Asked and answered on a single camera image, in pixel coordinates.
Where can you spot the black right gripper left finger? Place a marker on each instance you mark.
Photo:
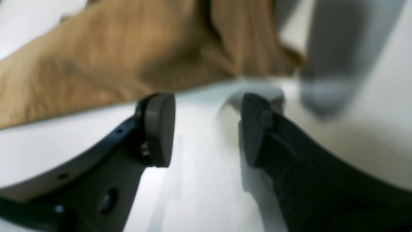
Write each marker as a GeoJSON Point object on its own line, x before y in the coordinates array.
{"type": "Point", "coordinates": [95, 191]}

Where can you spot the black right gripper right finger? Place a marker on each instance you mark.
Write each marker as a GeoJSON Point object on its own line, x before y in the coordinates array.
{"type": "Point", "coordinates": [316, 191]}

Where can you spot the brown t-shirt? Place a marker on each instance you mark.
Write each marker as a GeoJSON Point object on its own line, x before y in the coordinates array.
{"type": "Point", "coordinates": [116, 51]}

